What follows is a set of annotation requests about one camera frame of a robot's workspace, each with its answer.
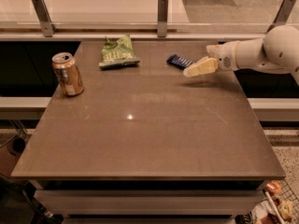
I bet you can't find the middle metal railing bracket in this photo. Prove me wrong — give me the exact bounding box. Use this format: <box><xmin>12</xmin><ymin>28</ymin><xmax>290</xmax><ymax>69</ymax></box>
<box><xmin>157</xmin><ymin>0</ymin><xmax>168</xmax><ymax>37</ymax></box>

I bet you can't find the blue rxbar blueberry wrapper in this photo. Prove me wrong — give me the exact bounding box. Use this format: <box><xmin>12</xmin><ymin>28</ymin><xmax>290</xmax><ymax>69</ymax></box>
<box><xmin>166</xmin><ymin>54</ymin><xmax>194</xmax><ymax>70</ymax></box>

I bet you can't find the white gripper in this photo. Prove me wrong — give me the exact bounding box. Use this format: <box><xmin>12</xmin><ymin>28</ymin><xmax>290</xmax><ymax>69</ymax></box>
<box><xmin>183</xmin><ymin>41</ymin><xmax>238</xmax><ymax>77</ymax></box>

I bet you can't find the right metal railing bracket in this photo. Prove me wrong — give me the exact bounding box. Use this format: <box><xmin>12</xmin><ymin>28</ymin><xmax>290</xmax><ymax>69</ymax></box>
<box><xmin>267</xmin><ymin>0</ymin><xmax>297</xmax><ymax>32</ymax></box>

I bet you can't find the metal railing bracket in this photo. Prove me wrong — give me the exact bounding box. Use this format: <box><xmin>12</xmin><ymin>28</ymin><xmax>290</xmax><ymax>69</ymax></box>
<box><xmin>267</xmin><ymin>0</ymin><xmax>297</xmax><ymax>32</ymax></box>
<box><xmin>157</xmin><ymin>0</ymin><xmax>168</xmax><ymax>37</ymax></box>
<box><xmin>31</xmin><ymin>0</ymin><xmax>55</xmax><ymax>37</ymax></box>

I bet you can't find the white drawer front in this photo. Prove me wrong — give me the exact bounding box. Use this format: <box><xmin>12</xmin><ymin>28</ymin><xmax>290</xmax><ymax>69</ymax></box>
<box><xmin>35</xmin><ymin>190</ymin><xmax>263</xmax><ymax>216</ymax></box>

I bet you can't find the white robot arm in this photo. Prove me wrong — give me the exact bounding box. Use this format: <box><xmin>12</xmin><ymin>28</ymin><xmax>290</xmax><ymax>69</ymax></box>
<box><xmin>183</xmin><ymin>25</ymin><xmax>299</xmax><ymax>85</ymax></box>

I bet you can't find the wire basket with snacks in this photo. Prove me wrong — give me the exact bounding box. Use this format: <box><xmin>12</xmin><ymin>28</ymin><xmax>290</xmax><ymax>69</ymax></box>
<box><xmin>249</xmin><ymin>180</ymin><xmax>299</xmax><ymax>224</ymax></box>

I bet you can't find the green chip bag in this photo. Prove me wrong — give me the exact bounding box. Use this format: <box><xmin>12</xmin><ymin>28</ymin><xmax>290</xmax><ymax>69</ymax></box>
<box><xmin>99</xmin><ymin>35</ymin><xmax>140</xmax><ymax>70</ymax></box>

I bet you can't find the left metal railing bracket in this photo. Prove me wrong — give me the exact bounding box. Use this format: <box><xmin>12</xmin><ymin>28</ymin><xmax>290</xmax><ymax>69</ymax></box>
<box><xmin>31</xmin><ymin>0</ymin><xmax>55</xmax><ymax>37</ymax></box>

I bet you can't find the orange soda can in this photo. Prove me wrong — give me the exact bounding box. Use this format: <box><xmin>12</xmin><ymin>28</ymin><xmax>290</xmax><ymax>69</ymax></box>
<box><xmin>52</xmin><ymin>52</ymin><xmax>84</xmax><ymax>96</ymax></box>

